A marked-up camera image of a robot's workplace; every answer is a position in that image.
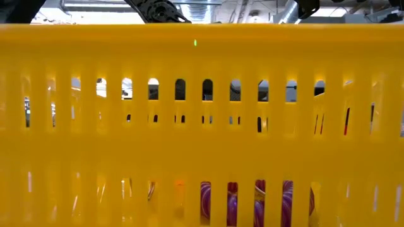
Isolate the yellow slotted plastic basket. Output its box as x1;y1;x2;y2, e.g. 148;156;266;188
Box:
0;23;404;227

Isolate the purple striped ball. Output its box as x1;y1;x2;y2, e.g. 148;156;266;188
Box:
199;179;316;227

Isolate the white cylindrical spot lamp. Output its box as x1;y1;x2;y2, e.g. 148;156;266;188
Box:
314;79;326;96

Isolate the silver ventilation duct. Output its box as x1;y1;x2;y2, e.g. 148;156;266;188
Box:
273;0;304;25

